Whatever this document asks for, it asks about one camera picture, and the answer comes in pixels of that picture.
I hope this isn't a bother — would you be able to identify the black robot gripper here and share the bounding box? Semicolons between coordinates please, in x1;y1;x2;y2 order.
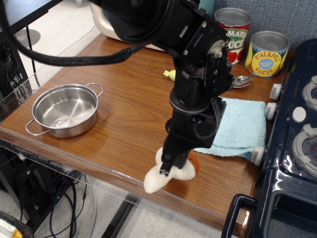
159;97;226;177

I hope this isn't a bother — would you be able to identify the plush white brown mushroom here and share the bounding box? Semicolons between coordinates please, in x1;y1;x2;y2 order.
144;147;200;194

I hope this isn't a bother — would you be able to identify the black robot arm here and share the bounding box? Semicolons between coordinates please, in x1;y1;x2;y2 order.
95;0;234;176

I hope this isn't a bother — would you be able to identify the light blue folded cloth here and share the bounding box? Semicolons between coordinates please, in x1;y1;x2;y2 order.
194;98;266;160

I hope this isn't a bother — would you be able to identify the stainless steel pot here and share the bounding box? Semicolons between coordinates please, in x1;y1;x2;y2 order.
25;83;104;138

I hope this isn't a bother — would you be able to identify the navy blue toy stove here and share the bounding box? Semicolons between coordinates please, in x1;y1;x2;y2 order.
221;39;317;238

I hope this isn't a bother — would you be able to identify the black metal rack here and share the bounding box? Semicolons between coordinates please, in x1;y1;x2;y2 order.
0;0;74;231

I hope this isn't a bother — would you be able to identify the pineapple slices can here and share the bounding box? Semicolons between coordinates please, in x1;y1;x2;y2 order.
245;31;291;78

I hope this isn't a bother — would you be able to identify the tomato sauce can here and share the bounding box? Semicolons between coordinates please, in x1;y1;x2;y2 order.
214;7;252;64

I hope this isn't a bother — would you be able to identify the teal cream toy microwave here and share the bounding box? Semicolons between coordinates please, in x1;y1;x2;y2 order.
93;0;218;56

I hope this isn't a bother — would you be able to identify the blue floor cable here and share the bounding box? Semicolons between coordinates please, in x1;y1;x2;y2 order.
49;171;80;238

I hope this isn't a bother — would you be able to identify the green handled metal spoon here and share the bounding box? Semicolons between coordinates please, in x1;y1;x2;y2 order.
163;70;252;88

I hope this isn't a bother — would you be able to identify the black braided cable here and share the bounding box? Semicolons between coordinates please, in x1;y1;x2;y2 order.
0;0;144;67

